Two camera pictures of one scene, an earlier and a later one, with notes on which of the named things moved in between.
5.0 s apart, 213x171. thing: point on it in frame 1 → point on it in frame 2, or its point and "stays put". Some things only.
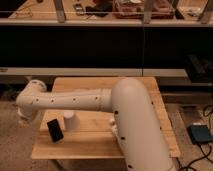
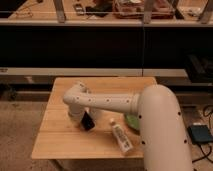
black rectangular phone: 55,130 → 87,122
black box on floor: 199,134 stays put
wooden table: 96,137 stays put
